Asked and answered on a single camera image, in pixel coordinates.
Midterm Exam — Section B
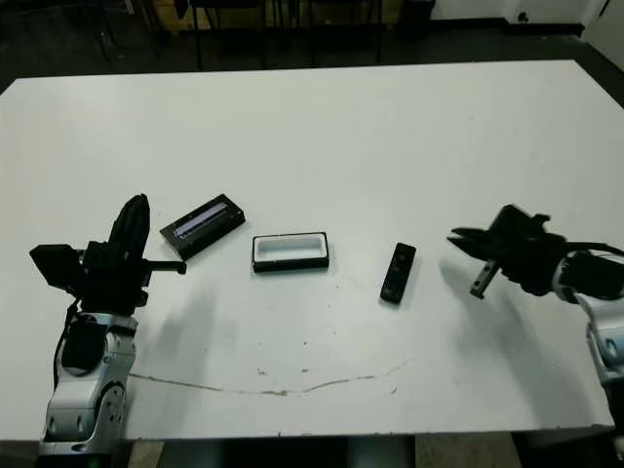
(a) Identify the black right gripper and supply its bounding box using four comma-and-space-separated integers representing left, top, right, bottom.
447, 227, 567, 298

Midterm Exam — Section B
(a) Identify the brown wooden cabinet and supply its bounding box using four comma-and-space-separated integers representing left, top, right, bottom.
165, 0, 274, 33

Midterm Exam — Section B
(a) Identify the dark robot lower body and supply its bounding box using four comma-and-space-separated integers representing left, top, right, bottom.
214, 436, 415, 468

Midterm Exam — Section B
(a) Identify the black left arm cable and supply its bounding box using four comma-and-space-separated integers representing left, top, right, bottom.
51, 299, 82, 386

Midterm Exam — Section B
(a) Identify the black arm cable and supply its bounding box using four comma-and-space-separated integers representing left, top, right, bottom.
565, 241, 624, 257
51, 299, 82, 386

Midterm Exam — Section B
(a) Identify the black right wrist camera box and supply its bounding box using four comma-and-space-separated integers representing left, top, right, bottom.
488, 204, 552, 240

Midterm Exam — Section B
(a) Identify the black metal chair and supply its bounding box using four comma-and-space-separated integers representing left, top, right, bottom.
187, 0, 269, 70

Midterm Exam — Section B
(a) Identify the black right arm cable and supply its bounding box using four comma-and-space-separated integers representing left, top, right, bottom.
565, 241, 624, 257

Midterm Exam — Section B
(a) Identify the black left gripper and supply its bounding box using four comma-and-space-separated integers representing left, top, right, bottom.
76, 193, 188, 314

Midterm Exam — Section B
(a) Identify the black box lid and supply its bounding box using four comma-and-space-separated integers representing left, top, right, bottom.
159, 193, 247, 260

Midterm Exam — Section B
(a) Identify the black box base white inlay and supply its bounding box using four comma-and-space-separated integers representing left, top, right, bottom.
252, 229, 331, 274

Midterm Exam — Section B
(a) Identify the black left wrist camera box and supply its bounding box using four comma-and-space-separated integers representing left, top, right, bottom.
28, 245, 88, 293

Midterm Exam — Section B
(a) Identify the black waste bin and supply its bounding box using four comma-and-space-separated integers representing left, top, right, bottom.
397, 0, 436, 43

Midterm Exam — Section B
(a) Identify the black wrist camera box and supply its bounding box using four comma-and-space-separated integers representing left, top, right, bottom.
488, 204, 552, 240
28, 245, 88, 293

